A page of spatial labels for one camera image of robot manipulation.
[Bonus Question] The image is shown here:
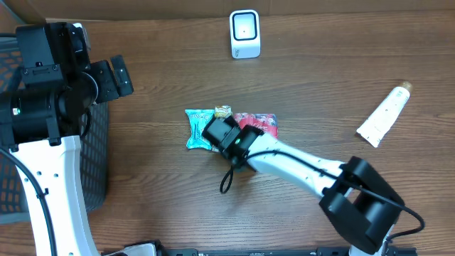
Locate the mint green tissue pack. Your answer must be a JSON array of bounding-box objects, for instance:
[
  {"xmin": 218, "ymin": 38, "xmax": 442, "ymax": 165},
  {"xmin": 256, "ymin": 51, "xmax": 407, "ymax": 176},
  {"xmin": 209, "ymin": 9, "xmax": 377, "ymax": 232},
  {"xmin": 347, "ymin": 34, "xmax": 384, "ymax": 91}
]
[{"xmin": 185, "ymin": 109, "xmax": 215, "ymax": 150}]

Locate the green yellow snack packet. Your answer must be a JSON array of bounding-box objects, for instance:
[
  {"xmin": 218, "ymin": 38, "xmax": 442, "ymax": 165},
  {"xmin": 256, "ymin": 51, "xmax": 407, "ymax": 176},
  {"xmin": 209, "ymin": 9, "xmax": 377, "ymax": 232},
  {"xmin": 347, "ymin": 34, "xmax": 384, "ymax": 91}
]
[{"xmin": 214, "ymin": 105, "xmax": 232, "ymax": 119}]

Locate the purple red liner pack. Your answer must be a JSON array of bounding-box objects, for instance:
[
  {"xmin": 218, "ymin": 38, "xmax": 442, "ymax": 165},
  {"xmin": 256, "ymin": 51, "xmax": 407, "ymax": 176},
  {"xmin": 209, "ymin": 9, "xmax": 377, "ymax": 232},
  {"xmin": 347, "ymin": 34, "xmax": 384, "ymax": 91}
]
[{"xmin": 233, "ymin": 112, "xmax": 278, "ymax": 139}]

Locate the white tube gold cap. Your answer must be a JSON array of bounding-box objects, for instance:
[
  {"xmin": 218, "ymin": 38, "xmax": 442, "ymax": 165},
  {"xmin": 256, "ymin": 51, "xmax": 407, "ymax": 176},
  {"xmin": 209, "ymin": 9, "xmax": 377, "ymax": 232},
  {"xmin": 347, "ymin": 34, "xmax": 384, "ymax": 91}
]
[{"xmin": 356, "ymin": 81, "xmax": 413, "ymax": 148}]

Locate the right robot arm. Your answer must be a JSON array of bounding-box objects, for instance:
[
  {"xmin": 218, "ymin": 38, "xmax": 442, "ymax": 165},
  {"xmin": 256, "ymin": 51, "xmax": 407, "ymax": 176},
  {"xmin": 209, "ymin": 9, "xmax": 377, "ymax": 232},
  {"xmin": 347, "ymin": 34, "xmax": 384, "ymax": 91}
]
[{"xmin": 220, "ymin": 125, "xmax": 405, "ymax": 255}]

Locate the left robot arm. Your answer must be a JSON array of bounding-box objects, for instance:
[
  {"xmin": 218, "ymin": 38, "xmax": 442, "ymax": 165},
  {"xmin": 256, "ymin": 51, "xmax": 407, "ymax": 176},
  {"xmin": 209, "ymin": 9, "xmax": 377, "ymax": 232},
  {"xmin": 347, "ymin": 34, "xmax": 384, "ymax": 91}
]
[{"xmin": 1, "ymin": 22, "xmax": 134, "ymax": 255}]

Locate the white barcode scanner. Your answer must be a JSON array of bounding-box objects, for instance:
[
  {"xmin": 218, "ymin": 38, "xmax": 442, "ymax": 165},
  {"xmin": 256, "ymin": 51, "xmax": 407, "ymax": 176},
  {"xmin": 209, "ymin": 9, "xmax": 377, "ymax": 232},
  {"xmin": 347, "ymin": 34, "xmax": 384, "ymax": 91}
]
[{"xmin": 229, "ymin": 9, "xmax": 261, "ymax": 59}]

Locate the grey plastic basket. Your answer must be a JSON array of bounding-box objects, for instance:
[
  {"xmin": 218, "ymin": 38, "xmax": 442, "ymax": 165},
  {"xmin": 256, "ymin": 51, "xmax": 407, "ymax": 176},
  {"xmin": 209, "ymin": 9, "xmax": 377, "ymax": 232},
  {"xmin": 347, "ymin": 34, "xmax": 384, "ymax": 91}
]
[{"xmin": 1, "ymin": 35, "xmax": 109, "ymax": 225}]

